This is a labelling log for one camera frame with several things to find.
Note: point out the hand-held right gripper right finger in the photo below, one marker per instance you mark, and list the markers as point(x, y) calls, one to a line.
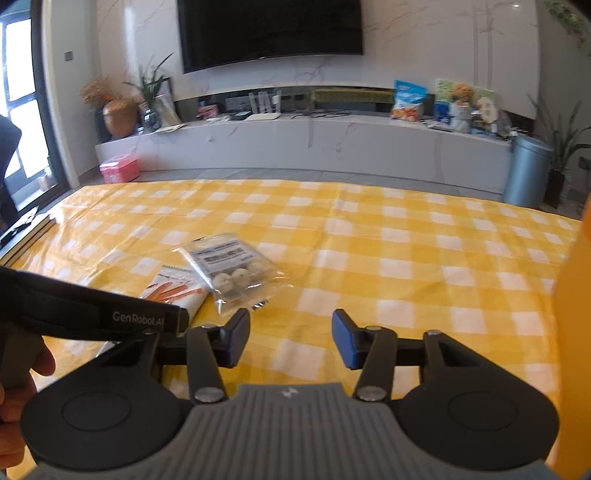
point(346, 339)

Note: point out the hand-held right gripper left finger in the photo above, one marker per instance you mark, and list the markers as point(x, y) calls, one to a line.
point(235, 337)

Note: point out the clear packet with white label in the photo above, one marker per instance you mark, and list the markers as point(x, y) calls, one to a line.
point(231, 267)

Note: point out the white orange snack packet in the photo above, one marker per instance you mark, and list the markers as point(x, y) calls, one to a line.
point(180, 290)

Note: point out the orange cardboard box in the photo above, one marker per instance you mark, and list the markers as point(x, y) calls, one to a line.
point(575, 346)

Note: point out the person's left hand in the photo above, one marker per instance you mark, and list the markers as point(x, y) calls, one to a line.
point(14, 424)

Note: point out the black notebook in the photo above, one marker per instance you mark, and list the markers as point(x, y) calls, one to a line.
point(23, 237)

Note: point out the yellow checked tablecloth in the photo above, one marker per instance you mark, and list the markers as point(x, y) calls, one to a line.
point(369, 240)

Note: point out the pink box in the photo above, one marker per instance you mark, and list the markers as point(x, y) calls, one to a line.
point(120, 170)

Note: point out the brown round vase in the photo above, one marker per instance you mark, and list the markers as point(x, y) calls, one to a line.
point(120, 120)

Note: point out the white marble cabinet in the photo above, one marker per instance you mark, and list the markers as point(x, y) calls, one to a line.
point(323, 143)

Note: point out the glass vase with green plant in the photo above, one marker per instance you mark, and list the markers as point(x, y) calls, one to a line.
point(151, 120)

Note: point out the black framed glass door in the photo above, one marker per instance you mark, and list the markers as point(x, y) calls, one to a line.
point(44, 92)

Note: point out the dried flower bunch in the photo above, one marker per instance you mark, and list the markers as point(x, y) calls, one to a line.
point(97, 90)

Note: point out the white router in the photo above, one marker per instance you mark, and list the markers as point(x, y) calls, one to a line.
point(263, 115)

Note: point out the white framed card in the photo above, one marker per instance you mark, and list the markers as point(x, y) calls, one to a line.
point(168, 108)

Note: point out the small red box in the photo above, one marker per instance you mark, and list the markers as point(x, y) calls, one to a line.
point(207, 112)

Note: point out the long yellow-green box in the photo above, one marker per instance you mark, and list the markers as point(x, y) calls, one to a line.
point(351, 96)

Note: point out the blue snack bag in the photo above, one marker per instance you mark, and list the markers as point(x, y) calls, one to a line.
point(408, 101)

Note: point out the grey-blue trash bin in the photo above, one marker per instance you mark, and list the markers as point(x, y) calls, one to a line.
point(526, 170)

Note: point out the teddy bear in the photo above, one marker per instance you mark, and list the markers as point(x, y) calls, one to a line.
point(461, 104)

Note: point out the green printed card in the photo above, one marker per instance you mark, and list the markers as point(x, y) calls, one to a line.
point(443, 90)

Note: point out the tall-leaved potted plant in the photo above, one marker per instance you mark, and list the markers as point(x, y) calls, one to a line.
point(561, 157)

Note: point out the black television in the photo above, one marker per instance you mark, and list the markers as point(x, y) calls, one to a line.
point(268, 32)

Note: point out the hanging green vine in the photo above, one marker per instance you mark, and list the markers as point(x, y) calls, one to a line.
point(568, 16)

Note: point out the wall outlet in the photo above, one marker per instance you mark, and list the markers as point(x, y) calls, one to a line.
point(585, 163)

